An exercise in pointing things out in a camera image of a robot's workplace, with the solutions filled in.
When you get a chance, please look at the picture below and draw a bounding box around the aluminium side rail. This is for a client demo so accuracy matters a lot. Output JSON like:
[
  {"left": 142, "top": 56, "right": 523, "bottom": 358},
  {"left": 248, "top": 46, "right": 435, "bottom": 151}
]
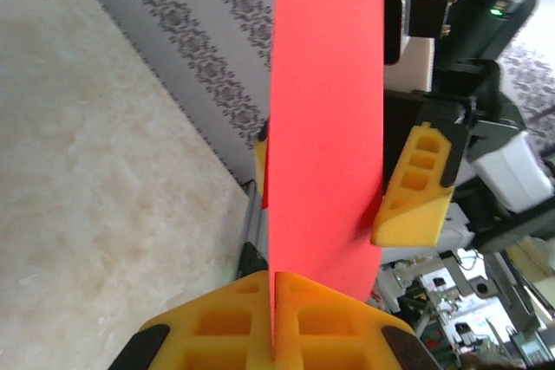
[{"left": 240, "top": 177, "right": 271, "bottom": 258}]

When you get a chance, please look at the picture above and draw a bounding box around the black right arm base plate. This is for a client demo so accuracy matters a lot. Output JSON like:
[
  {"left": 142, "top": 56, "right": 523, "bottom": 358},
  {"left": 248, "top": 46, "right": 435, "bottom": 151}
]
[{"left": 235, "top": 240, "right": 269, "bottom": 281}]

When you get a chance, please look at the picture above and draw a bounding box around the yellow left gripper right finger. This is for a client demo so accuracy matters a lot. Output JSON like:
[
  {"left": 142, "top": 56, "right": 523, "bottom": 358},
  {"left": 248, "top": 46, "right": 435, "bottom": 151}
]
[{"left": 276, "top": 272, "right": 443, "bottom": 370}]

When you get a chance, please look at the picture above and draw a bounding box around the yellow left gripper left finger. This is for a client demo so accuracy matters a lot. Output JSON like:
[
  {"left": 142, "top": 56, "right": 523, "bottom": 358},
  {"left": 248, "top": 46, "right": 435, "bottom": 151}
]
[{"left": 108, "top": 269, "right": 277, "bottom": 370}]

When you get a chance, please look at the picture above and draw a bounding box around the background room equipment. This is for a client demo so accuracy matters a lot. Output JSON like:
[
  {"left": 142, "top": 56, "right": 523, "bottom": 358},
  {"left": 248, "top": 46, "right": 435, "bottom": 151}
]
[{"left": 376, "top": 230, "right": 555, "bottom": 370}]

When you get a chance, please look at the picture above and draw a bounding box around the red paper sheet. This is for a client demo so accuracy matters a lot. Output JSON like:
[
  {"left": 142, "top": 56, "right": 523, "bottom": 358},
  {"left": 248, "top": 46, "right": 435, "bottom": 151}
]
[{"left": 264, "top": 0, "right": 386, "bottom": 304}]

